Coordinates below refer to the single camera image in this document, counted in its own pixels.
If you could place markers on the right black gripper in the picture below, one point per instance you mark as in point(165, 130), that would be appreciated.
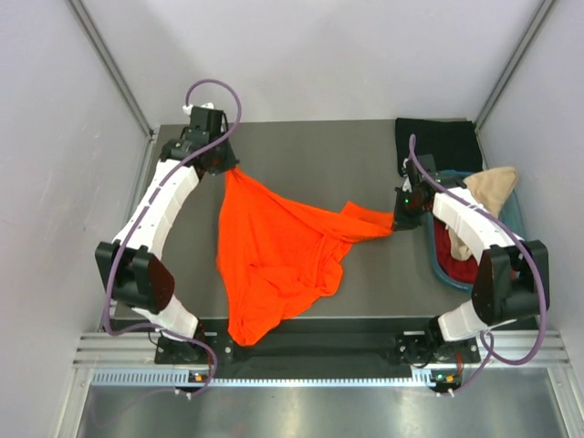
point(402, 222)

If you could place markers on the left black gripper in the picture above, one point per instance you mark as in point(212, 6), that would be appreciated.
point(226, 164)

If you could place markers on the orange t shirt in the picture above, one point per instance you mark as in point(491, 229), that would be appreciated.
point(277, 257)

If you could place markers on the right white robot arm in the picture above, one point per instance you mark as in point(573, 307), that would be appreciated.
point(512, 282)

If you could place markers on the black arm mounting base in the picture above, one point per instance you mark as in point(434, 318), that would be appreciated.
point(335, 348)

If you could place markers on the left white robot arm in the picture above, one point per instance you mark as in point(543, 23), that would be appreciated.
point(130, 266)

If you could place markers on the folded black t shirt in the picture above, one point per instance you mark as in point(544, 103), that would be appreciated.
point(453, 144)

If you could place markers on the beige t shirt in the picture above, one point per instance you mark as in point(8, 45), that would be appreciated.
point(491, 188)

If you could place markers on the red t shirt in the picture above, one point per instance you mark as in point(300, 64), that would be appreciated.
point(464, 271)

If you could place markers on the teal plastic laundry basket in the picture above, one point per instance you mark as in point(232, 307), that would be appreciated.
point(510, 215)

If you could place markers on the slotted grey cable duct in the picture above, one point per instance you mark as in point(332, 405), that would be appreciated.
point(183, 378)

